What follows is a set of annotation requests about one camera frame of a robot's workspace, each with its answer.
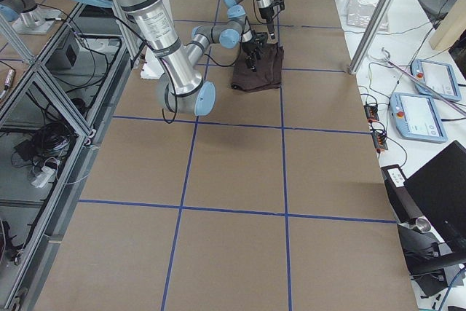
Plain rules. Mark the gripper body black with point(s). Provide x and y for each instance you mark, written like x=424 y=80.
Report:
x=249 y=48
x=266 y=15

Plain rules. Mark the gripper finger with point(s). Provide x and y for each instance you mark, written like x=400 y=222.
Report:
x=271 y=30
x=251 y=62

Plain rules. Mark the dark brown t-shirt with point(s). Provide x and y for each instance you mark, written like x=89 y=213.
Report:
x=268 y=73

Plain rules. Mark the clear plastic bag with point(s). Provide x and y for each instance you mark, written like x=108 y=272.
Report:
x=359 y=13

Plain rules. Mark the near teach pendant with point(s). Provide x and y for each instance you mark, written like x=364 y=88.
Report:
x=416 y=118

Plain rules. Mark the teach pendant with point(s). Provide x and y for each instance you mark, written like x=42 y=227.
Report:
x=416 y=118
x=438 y=76

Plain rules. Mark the far teach pendant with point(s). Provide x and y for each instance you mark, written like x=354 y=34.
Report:
x=438 y=76

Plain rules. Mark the black box white label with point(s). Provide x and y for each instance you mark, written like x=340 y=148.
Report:
x=394 y=183

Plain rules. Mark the black laptop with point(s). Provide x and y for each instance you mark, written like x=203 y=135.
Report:
x=438 y=189

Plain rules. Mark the metal cup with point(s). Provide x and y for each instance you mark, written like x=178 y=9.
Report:
x=422 y=225

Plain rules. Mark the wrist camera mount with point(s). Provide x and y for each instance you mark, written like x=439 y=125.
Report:
x=259 y=40
x=278 y=5

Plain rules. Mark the aluminium frame post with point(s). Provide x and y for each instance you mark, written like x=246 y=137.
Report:
x=369 y=35

